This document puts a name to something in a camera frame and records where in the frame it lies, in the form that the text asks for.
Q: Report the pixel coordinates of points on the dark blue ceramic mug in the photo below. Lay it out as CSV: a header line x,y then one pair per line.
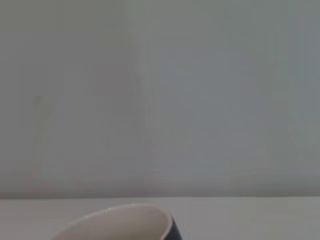
x,y
125,225

